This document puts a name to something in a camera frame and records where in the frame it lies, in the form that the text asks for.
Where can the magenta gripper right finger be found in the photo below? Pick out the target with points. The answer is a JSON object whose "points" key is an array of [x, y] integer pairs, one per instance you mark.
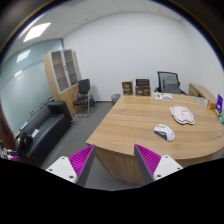
{"points": [[153, 166]]}

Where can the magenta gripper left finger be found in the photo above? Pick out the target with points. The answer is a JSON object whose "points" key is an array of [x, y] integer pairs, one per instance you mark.
{"points": [[74, 168]]}

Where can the white blue computer mouse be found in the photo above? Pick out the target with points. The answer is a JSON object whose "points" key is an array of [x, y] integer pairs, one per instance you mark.
{"points": [[165, 132]]}

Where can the pink white mouse pad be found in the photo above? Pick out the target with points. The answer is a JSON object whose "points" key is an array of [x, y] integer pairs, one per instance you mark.
{"points": [[182, 115]]}

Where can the wooden office desk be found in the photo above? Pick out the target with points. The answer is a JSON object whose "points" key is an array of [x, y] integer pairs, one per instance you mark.
{"points": [[179, 127]]}

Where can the black leather sofa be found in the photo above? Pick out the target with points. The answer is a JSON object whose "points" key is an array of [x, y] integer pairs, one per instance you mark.
{"points": [[52, 121]]}

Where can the white paper on sofa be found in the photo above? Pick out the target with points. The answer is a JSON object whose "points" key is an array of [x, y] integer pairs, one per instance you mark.
{"points": [[36, 131]]}

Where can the black bag on sofa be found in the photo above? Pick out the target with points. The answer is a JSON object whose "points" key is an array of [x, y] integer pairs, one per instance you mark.
{"points": [[24, 141]]}

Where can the black visitor chair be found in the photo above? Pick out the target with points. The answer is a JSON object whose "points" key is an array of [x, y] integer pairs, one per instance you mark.
{"points": [[84, 96]]}

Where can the white green leaflet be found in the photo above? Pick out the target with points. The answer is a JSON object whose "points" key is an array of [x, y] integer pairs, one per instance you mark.
{"points": [[165, 96]]}

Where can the grey waste bin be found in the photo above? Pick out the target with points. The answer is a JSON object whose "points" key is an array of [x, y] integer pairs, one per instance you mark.
{"points": [[115, 98]]}

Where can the brown box right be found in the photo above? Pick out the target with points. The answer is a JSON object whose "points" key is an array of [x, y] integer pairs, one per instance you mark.
{"points": [[142, 87]]}

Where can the brown box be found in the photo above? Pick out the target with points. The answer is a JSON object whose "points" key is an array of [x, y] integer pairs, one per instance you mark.
{"points": [[142, 87], [127, 87]]}

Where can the grey mesh office chair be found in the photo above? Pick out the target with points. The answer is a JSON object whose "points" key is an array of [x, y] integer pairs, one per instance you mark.
{"points": [[168, 83]]}

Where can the brown box left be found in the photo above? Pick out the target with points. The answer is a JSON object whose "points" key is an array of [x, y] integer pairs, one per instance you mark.
{"points": [[127, 87]]}

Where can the wooden side cabinet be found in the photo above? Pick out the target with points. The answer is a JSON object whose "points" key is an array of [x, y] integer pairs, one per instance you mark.
{"points": [[200, 91]]}

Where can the wooden glass-door cabinet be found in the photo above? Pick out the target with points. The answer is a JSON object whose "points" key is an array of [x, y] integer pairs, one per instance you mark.
{"points": [[62, 75]]}

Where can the ceiling light panel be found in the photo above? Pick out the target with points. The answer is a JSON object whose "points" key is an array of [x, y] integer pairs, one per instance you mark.
{"points": [[32, 32]]}

